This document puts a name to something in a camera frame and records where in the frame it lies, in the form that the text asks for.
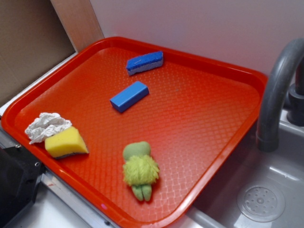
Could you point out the green plush animal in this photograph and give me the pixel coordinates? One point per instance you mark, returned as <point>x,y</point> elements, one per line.
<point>140,170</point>

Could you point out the round sink drain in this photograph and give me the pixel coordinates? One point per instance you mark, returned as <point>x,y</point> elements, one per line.
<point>260,201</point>

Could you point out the crumpled white paper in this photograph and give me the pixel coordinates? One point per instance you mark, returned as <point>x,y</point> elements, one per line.
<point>46,125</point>

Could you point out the blue rectangular block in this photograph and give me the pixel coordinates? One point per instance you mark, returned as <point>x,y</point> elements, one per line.
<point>129,96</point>

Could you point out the blue and white sponge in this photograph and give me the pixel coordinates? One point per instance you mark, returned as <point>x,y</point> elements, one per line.
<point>144,63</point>

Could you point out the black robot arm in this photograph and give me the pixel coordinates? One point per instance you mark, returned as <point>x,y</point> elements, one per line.
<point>20,176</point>

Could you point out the yellow sponge wedge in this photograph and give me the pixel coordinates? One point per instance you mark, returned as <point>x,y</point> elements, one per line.
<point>66,143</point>

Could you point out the red plastic tray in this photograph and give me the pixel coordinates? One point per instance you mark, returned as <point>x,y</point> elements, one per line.
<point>196,113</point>

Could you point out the brown cardboard panel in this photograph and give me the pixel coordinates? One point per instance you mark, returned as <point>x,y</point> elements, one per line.
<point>32,41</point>

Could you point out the grey curved faucet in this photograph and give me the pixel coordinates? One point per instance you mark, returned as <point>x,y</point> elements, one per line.
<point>276,95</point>

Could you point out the grey plastic sink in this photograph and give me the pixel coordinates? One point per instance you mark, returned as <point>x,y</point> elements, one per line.
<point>216,206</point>

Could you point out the dark faucet handle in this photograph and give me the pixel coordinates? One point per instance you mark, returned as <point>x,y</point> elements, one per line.
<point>296,97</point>

